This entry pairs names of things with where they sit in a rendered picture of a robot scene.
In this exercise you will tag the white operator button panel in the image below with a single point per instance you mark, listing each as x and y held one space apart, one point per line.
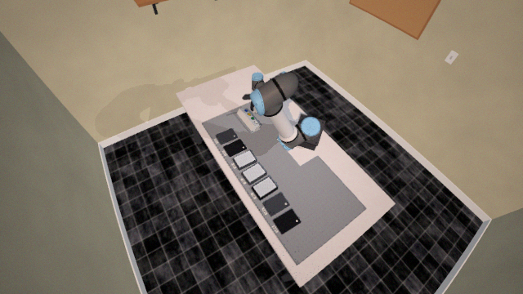
248 121

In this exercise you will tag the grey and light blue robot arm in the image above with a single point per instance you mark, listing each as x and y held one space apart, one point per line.
267 97

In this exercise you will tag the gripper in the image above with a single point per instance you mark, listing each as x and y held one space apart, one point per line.
253 108

